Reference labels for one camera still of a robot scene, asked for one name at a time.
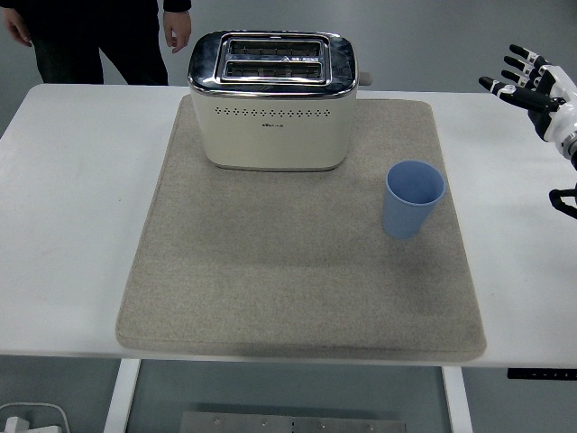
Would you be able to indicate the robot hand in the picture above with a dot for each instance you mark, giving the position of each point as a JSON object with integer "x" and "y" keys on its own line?
{"x": 554, "y": 117}

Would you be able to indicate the person's right hand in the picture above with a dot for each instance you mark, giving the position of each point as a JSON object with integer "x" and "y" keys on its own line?
{"x": 18, "y": 27}

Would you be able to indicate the person's left hand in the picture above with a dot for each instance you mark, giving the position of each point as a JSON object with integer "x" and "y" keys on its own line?
{"x": 176, "y": 29}

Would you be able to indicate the blue ribbed plastic cup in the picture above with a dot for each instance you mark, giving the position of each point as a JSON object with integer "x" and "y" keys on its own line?
{"x": 408, "y": 212}

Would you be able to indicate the person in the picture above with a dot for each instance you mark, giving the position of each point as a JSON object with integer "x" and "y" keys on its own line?
{"x": 90, "y": 40}

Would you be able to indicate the cream chrome-topped toaster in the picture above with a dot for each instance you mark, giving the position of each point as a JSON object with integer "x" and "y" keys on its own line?
{"x": 270, "y": 135}

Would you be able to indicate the black table control panel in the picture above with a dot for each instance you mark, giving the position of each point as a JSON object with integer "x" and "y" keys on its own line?
{"x": 541, "y": 374}

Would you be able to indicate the beige felt mat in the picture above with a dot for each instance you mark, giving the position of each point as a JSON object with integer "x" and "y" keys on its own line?
{"x": 270, "y": 270}

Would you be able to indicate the white table leg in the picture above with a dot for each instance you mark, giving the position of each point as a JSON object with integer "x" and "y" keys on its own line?
{"x": 121, "y": 397}
{"x": 457, "y": 401}

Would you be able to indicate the white plastic box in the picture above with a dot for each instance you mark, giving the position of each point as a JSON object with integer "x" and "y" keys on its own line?
{"x": 49, "y": 415}

